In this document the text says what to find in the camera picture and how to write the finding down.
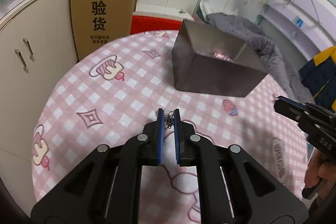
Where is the silver chain with pink charms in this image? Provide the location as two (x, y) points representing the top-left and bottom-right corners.
(163, 110), (176, 131)

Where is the person's right hand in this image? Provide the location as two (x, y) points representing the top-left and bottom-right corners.
(305, 150), (336, 200)

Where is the navy and yellow jacket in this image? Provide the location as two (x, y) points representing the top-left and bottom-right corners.
(299, 46), (336, 111)

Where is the grey duvet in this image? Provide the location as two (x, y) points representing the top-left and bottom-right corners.
(205, 12), (315, 103)

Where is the grey metal rectangular box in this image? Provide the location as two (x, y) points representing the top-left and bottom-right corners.
(171, 20), (268, 98)

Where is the pink checkered cartoon tablecloth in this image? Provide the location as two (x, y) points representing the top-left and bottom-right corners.
(31, 31), (309, 223)

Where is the red storage bench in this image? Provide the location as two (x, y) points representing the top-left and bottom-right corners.
(130, 3), (194, 35)

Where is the tall brown cardboard box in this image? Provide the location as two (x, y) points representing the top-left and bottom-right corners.
(71, 0), (135, 60)

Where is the beige cabinet with handles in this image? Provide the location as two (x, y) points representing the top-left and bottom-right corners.
(1, 0), (77, 213)

